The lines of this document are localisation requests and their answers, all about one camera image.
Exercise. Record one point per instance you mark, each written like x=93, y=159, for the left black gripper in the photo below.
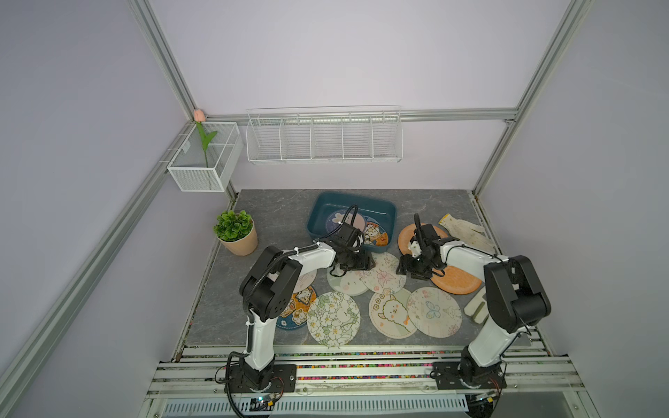
x=364, y=262

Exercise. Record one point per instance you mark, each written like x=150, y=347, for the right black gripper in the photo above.
x=403, y=266

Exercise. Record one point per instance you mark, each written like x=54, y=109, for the purple bunny coaster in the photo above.
x=337, y=217

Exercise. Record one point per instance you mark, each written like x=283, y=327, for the blue bunny bear coaster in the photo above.
x=375, y=235

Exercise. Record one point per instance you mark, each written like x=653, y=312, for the teal plastic storage box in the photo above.
x=374, y=217

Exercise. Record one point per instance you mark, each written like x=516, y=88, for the pink floral sketch coaster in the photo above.
x=383, y=277

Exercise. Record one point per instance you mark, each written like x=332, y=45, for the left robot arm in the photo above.
x=270, y=283

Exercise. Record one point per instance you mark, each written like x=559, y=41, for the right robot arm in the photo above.
x=515, y=296

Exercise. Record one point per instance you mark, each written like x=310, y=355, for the orange round coaster near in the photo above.
x=456, y=281

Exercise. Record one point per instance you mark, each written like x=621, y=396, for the orange round coaster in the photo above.
x=456, y=281
x=408, y=234

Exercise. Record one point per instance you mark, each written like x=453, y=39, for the orange round coaster far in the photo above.
x=408, y=234

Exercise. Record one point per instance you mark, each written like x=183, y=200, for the green bunny coaster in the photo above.
x=349, y=283

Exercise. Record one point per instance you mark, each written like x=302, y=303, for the butterfly cream coaster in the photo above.
x=434, y=312

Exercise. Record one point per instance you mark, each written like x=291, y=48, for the white work glove far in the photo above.
x=469, y=233

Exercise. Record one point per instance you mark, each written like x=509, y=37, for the pink swirl coaster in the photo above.
x=304, y=281

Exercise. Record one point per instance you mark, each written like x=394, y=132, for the alpaca cream coaster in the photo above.
x=389, y=314

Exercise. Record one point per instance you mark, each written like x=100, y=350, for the white grey glove near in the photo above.
x=477, y=308

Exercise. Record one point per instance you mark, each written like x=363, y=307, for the white flower green coaster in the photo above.
x=334, y=319

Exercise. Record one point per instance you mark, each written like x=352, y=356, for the blue orange toast coaster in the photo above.
x=295, y=315

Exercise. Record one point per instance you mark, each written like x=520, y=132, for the green potted plant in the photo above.
x=237, y=232

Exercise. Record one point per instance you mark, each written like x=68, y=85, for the pink artificial tulip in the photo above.
x=206, y=138

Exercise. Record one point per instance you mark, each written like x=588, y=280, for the white wire wall shelf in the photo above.
x=324, y=134

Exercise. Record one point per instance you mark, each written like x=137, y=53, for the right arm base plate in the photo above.
x=453, y=375

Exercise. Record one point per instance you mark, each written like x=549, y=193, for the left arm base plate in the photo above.
x=242, y=379

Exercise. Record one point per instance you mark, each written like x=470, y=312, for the white mesh wall basket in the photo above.
x=187, y=166

